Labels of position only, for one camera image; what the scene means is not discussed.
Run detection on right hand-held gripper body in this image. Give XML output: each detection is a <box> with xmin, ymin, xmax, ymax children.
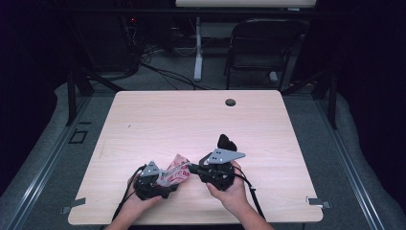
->
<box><xmin>197</xmin><ymin>148</ymin><xmax>247</xmax><ymax>193</ymax></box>

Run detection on black floor cable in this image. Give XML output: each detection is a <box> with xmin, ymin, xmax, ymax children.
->
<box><xmin>139</xmin><ymin>60</ymin><xmax>222</xmax><ymax>91</ymax></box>

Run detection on dark curtain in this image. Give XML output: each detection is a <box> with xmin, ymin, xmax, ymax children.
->
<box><xmin>333</xmin><ymin>0</ymin><xmax>406</xmax><ymax>202</ymax></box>
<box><xmin>0</xmin><ymin>0</ymin><xmax>76</xmax><ymax>196</ymax></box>

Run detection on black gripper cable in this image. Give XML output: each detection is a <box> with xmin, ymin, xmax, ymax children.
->
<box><xmin>234</xmin><ymin>165</ymin><xmax>266</xmax><ymax>220</ymax></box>
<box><xmin>110</xmin><ymin>164</ymin><xmax>147</xmax><ymax>222</ymax></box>

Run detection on dark equipment cabinet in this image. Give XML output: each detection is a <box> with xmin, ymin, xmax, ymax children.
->
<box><xmin>90</xmin><ymin>11</ymin><xmax>140</xmax><ymax>74</ymax></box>

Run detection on white standing desk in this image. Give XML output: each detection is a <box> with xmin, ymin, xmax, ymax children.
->
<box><xmin>174</xmin><ymin>0</ymin><xmax>317</xmax><ymax>83</ymax></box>

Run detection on black folding chair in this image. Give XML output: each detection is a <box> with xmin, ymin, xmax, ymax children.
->
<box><xmin>223</xmin><ymin>17</ymin><xmax>309</xmax><ymax>92</ymax></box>

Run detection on person's right hand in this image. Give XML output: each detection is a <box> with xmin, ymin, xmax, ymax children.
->
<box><xmin>206</xmin><ymin>160</ymin><xmax>249</xmax><ymax>211</ymax></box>

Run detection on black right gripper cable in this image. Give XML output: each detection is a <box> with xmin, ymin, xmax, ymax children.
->
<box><xmin>234</xmin><ymin>165</ymin><xmax>266</xmax><ymax>220</ymax></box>

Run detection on person's left hand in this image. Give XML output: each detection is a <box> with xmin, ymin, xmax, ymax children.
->
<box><xmin>122</xmin><ymin>173</ymin><xmax>164</xmax><ymax>219</ymax></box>

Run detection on grey metal table bracket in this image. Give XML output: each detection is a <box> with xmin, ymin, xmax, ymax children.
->
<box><xmin>60</xmin><ymin>197</ymin><xmax>87</xmax><ymax>216</ymax></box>
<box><xmin>304</xmin><ymin>195</ymin><xmax>332</xmax><ymax>210</ymax></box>

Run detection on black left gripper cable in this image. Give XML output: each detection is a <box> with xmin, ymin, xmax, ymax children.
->
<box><xmin>110</xmin><ymin>164</ymin><xmax>147</xmax><ymax>222</ymax></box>

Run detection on black metal stand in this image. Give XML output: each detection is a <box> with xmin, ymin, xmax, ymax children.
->
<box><xmin>65</xmin><ymin>67</ymin><xmax>126</xmax><ymax>127</ymax></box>
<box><xmin>281</xmin><ymin>67</ymin><xmax>339</xmax><ymax>130</ymax></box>

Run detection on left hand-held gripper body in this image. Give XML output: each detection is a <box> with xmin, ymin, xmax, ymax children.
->
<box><xmin>133</xmin><ymin>160</ymin><xmax>180</xmax><ymax>201</ymax></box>

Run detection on grey metal floor rail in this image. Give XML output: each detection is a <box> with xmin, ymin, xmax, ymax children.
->
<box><xmin>2</xmin><ymin>95</ymin><xmax>94</xmax><ymax>230</ymax></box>
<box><xmin>313</xmin><ymin>95</ymin><xmax>387</xmax><ymax>230</ymax></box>

